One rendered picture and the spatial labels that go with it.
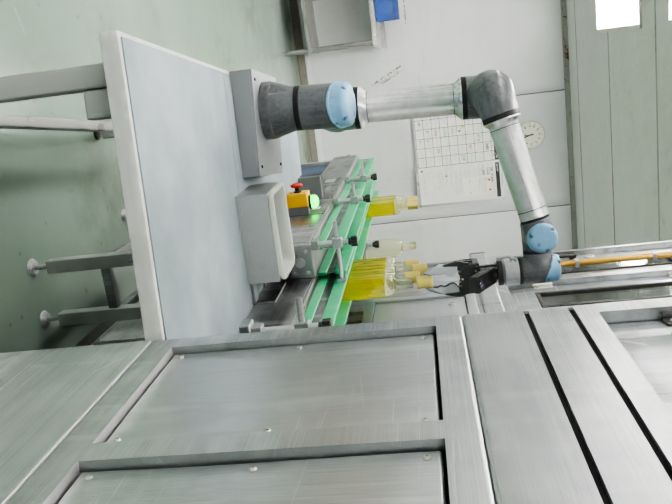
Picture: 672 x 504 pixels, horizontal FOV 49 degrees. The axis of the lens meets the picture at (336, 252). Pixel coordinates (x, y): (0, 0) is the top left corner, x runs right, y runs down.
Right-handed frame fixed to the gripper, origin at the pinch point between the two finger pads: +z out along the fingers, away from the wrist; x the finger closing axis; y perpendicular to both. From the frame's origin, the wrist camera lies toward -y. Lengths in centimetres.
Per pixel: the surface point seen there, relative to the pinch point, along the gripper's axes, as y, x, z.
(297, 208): 34, 18, 40
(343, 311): -9.6, -3.4, 23.6
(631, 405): -122, 20, -21
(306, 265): -6.9, 9.7, 32.3
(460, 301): 17.8, -12.4, -8.4
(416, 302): 20.4, -12.3, 4.8
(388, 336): -94, 20, 6
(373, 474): -132, 19, 6
